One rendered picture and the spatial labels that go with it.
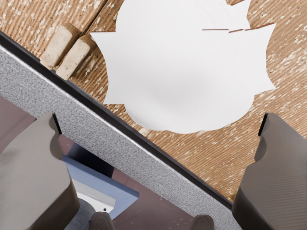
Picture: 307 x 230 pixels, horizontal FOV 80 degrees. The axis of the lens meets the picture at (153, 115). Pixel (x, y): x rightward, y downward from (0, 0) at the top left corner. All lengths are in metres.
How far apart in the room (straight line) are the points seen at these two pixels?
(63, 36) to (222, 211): 0.48
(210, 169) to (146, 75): 0.24
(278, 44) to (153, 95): 0.17
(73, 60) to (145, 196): 1.92
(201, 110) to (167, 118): 0.04
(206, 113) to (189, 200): 0.29
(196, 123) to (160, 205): 1.98
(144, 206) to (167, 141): 1.93
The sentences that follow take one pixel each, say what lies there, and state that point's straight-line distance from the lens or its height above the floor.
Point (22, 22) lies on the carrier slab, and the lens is 0.30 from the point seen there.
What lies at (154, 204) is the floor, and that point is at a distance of 2.19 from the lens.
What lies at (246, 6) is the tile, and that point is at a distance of 0.25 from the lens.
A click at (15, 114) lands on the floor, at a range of 1.79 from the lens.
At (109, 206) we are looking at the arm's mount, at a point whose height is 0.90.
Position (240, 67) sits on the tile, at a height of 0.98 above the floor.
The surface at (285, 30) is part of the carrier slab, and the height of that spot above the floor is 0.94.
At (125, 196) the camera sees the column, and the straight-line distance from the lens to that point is 0.56.
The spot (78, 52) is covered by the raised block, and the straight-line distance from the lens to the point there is 0.24.
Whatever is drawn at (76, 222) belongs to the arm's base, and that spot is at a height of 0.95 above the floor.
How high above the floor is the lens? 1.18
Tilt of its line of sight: 58 degrees down
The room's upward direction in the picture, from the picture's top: 175 degrees counter-clockwise
